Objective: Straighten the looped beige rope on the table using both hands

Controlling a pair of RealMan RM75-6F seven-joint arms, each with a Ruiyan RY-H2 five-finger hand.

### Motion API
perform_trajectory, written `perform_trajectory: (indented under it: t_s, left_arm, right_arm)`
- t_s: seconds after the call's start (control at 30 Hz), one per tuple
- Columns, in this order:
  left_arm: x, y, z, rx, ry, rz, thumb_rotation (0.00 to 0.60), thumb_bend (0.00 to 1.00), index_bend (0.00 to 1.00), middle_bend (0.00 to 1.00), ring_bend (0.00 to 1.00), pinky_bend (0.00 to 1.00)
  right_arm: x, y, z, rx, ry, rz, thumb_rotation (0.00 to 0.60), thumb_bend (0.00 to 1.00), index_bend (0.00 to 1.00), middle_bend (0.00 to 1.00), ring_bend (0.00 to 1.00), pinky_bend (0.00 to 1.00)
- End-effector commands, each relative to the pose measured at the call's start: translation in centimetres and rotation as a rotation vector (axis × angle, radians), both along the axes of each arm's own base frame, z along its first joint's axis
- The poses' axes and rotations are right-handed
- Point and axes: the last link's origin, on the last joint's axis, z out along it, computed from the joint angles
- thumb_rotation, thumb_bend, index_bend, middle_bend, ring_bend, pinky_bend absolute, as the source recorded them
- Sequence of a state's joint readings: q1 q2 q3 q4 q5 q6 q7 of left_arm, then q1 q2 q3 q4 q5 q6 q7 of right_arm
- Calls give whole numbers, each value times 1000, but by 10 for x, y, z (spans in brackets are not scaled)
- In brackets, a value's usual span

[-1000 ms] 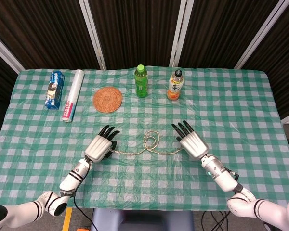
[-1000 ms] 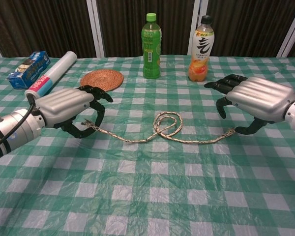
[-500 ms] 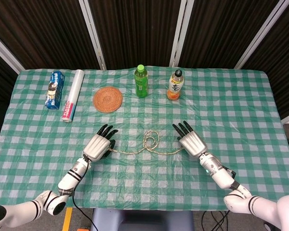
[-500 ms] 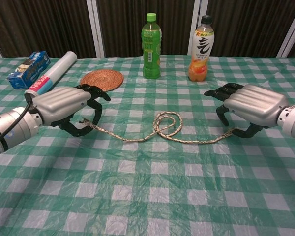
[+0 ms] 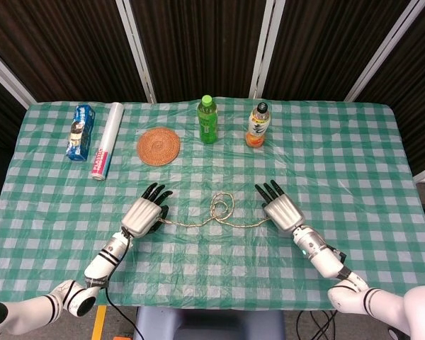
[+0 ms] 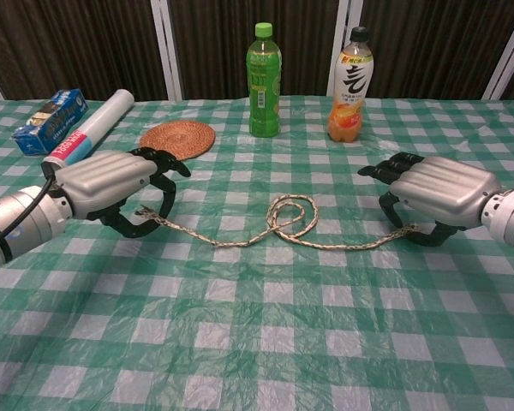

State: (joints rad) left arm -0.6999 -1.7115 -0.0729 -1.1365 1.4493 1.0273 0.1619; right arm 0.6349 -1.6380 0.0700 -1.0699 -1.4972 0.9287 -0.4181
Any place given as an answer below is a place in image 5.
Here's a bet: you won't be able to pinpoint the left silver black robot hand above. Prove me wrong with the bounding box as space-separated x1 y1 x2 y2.
120 182 174 239

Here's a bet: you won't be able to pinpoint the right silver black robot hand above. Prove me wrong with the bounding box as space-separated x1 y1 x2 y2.
254 178 305 234

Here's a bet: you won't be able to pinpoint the beige braided rope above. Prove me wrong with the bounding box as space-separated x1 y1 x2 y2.
159 193 272 230

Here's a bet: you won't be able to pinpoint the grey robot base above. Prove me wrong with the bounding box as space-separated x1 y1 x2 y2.
132 306 286 340

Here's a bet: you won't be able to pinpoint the round woven rattan coaster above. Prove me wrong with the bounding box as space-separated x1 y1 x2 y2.
137 128 181 166

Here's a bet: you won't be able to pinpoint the plastic wrap roll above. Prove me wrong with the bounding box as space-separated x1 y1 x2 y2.
91 101 124 181

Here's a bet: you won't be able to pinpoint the green checkered tablecloth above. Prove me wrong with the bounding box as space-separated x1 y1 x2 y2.
0 96 425 311

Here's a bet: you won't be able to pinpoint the orange drink bottle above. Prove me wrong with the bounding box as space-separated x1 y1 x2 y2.
245 101 272 148

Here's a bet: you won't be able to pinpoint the blue cookie box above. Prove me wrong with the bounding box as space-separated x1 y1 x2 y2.
64 103 96 162

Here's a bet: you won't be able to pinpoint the yellow floor tape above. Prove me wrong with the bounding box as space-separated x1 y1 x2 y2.
91 305 108 340

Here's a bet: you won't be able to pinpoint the green tea bottle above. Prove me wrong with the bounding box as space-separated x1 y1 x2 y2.
196 94 219 145

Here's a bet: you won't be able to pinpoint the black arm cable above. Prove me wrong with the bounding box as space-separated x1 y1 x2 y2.
104 229 142 340

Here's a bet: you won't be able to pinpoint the black floor cables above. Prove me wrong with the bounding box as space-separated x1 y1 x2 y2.
296 310 341 340

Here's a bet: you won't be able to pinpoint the white partition frame post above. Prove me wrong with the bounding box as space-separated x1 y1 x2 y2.
0 42 31 109
343 0 421 103
249 0 287 99
115 0 157 103

